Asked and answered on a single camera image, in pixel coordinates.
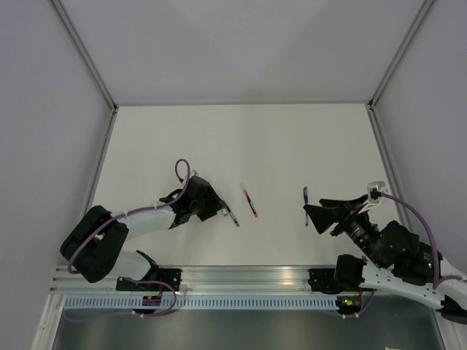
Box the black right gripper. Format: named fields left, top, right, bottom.
left=301, top=192, right=385, bottom=267

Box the blue ballpoint pen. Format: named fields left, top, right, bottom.
left=303, top=187, right=309, bottom=226

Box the green gel pen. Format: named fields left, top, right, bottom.
left=227, top=208, right=240, bottom=228

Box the red gel pen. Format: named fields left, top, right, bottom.
left=242, top=185, right=258, bottom=218

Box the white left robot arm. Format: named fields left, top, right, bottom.
left=60, top=175, right=230, bottom=294

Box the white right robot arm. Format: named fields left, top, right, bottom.
left=304, top=190, right=466, bottom=324

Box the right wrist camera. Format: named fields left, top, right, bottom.
left=361, top=181, right=387, bottom=212

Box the aluminium mounting rail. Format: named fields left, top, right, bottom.
left=49, top=265, right=312, bottom=295

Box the aluminium frame right post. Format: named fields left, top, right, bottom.
left=367, top=0, right=435, bottom=110

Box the aluminium frame post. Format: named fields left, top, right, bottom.
left=50, top=0, right=117, bottom=110
left=367, top=0, right=435, bottom=110

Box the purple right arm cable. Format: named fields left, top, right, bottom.
left=379, top=192, right=467, bottom=292

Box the perforated cable duct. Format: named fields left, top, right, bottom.
left=63, top=295, right=338, bottom=311

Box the aluminium frame left post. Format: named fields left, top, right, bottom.
left=50, top=0, right=117, bottom=110

